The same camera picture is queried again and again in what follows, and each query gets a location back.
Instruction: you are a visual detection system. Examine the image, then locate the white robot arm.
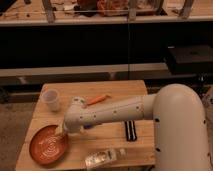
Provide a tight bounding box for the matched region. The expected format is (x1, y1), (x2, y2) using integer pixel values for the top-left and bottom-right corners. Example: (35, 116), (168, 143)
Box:
(59, 84), (213, 171)

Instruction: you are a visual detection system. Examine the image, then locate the blue sponge block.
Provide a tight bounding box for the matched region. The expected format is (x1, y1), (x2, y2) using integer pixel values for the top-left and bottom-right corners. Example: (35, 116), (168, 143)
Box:
(83, 124), (100, 130)

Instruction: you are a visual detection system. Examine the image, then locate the translucent plastic cup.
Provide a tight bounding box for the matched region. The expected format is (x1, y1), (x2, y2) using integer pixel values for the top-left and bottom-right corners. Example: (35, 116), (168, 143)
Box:
(43, 89), (60, 112)

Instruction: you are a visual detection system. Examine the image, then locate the clear plastic bottle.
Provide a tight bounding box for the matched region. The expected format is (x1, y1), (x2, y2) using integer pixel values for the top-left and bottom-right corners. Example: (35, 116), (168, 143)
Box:
(85, 148), (126, 170)

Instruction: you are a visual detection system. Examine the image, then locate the orange carrot toy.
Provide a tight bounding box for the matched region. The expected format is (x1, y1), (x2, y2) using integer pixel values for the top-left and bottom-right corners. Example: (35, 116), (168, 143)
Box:
(86, 95), (111, 106)

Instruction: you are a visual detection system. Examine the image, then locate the black striped rectangular case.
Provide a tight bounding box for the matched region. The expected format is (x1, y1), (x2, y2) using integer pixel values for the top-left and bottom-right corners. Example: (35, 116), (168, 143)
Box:
(125, 121), (137, 142)

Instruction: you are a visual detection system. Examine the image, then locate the wooden folding table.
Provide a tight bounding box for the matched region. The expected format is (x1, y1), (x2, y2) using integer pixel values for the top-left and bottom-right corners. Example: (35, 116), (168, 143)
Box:
(15, 80), (155, 171)

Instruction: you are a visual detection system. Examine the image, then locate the black box on shelf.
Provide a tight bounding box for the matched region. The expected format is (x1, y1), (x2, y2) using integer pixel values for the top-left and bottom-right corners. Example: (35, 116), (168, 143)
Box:
(166, 45), (213, 74)

